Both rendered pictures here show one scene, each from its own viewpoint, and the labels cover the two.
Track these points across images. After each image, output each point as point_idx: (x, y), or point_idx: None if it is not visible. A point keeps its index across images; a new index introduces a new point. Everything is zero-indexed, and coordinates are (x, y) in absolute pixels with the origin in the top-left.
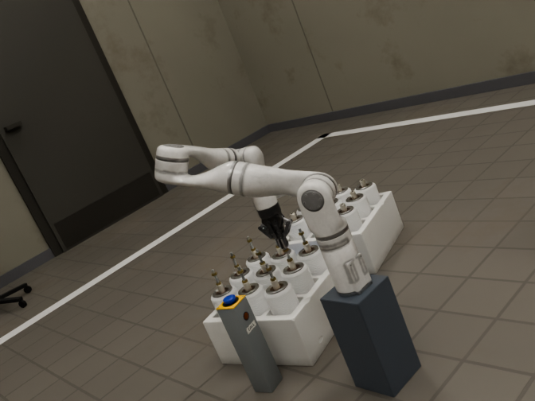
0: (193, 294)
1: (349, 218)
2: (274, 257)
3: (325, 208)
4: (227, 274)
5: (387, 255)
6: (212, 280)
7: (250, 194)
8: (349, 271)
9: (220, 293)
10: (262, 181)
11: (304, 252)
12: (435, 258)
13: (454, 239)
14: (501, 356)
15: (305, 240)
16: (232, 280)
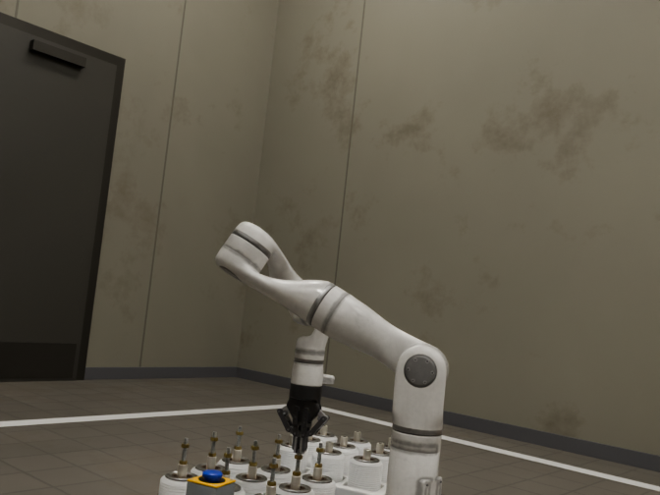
0: (92, 493)
1: (371, 470)
2: (264, 468)
3: (432, 388)
4: (149, 489)
5: None
6: (126, 488)
7: (336, 330)
8: (421, 493)
9: (178, 476)
10: (359, 321)
11: (310, 478)
12: None
13: None
14: None
15: (320, 462)
16: (196, 470)
